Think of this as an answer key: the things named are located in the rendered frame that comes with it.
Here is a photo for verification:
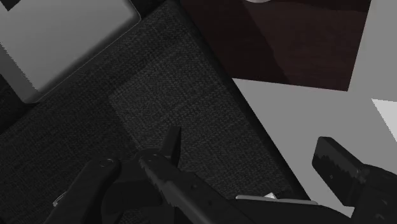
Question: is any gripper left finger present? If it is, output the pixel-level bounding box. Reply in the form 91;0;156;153
43;125;255;224

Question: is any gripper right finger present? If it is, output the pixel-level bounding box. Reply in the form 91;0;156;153
311;136;397;224

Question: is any dark fabric sofa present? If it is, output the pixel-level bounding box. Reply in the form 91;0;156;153
0;0;312;224

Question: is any dark red robot stand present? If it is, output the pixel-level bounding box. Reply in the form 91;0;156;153
179;0;372;92

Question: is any grey cushion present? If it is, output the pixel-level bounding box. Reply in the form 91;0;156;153
0;0;142;104

